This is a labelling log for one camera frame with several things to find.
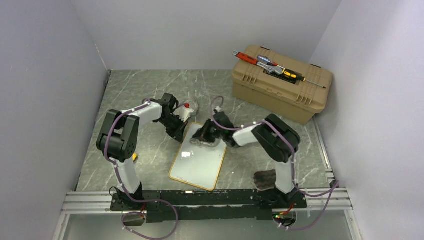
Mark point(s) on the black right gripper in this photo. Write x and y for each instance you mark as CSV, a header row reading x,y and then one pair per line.
x,y
204,135

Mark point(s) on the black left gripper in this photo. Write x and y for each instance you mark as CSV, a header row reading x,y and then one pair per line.
x,y
178,134

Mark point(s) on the grey blue scrubbing sponge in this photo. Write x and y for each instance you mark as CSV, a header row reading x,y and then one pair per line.
x,y
202,143

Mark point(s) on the yellow framed whiteboard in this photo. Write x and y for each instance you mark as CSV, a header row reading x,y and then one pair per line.
x,y
198,165

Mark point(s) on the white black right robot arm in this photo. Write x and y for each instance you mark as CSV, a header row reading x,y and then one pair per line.
x,y
279,141

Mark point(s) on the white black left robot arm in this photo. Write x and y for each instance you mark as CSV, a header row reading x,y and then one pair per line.
x,y
118,136

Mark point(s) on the grey silver scrubbing sponge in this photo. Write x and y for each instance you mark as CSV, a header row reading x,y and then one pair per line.
x,y
193,107

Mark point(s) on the dark wavy foam sponge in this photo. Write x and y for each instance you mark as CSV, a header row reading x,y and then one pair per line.
x,y
264,180

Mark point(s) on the blue red screwdriver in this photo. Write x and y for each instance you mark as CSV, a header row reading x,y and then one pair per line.
x,y
262,60

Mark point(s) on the tan plastic toolbox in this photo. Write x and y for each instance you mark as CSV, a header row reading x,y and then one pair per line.
x,y
298,101

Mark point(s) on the yellow black screwdriver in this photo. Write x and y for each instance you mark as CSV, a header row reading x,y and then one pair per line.
x,y
295,76

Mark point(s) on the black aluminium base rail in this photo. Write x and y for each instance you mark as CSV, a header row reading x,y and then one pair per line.
x,y
168,205

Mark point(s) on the red handled adjustable wrench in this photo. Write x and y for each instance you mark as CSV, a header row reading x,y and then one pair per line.
x,y
253,61

